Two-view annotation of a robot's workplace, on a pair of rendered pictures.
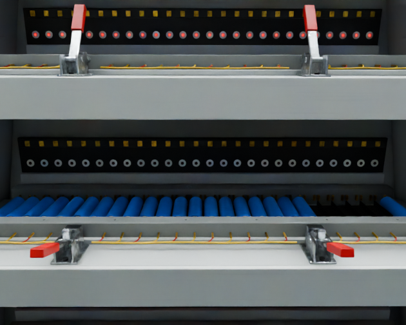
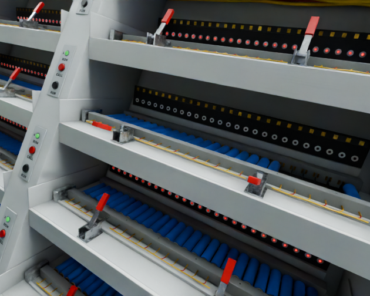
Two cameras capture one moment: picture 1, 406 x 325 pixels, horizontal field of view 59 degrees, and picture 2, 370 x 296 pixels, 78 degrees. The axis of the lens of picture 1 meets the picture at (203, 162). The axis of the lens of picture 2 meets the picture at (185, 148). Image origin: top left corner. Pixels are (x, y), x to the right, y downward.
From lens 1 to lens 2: 0.16 m
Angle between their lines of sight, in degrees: 25
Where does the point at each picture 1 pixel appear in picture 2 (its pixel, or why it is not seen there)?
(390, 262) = (306, 215)
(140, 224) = (161, 138)
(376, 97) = (340, 88)
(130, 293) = (138, 168)
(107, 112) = (161, 68)
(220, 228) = (204, 155)
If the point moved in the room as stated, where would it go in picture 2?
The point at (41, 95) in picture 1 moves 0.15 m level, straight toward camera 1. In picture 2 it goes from (134, 53) to (108, 5)
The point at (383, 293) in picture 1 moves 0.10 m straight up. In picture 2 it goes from (292, 234) to (316, 163)
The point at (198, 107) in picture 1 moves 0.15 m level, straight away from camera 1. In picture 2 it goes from (209, 73) to (227, 102)
